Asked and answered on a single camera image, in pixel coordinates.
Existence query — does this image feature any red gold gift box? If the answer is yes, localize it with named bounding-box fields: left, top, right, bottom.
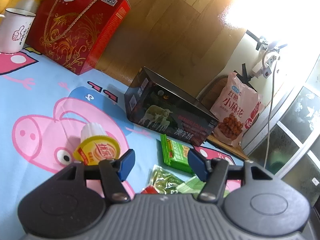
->
left=26, top=0, right=131, bottom=75

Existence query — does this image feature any light green snack packet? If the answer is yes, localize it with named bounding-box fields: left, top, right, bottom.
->
left=177, top=176, right=241, bottom=197

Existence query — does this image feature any green pickled vegetable packet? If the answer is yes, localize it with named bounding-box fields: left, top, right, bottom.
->
left=149, top=165, right=184, bottom=194

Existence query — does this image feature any pink fried dough snack bag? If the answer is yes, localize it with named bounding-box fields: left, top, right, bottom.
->
left=210, top=72, right=264, bottom=147

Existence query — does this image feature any white power cable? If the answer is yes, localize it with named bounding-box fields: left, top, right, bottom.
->
left=265, top=59, right=279, bottom=167

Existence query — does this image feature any black lamb picture box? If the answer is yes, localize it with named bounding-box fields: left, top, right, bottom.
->
left=124, top=67, right=219, bottom=146

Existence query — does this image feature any white power strip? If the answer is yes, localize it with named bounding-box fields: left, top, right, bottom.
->
left=251, top=54, right=280, bottom=79

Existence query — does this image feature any blue cartoon pig mat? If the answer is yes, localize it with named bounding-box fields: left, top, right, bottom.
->
left=0, top=45, right=246, bottom=240

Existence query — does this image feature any white enamel mug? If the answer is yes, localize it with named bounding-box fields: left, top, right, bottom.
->
left=0, top=8, right=36, bottom=54

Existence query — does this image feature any green cracker snack packet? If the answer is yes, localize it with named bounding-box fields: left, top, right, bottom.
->
left=161, top=134, right=193, bottom=174

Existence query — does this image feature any yellow lidded milk tea cup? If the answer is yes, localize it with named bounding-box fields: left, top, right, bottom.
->
left=73, top=122, right=120, bottom=166

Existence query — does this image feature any red spicy snack packet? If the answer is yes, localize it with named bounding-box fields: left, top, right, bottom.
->
left=141, top=185, right=158, bottom=194

